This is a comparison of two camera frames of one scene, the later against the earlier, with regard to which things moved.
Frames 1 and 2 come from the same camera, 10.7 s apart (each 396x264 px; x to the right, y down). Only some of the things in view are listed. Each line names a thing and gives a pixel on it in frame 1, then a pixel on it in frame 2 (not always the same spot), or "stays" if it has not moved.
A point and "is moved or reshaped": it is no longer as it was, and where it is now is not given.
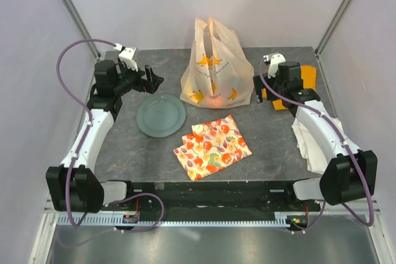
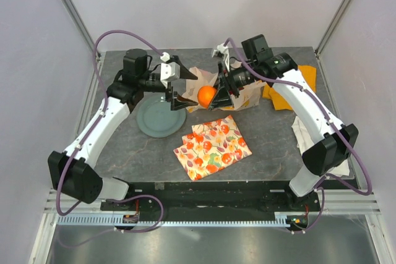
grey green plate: [161, 116] stays
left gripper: [150, 85] → [178, 102]
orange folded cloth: [309, 73] stays
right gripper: [258, 85] → [222, 97]
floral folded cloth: [211, 146] stays
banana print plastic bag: [218, 74] is moved or reshaped
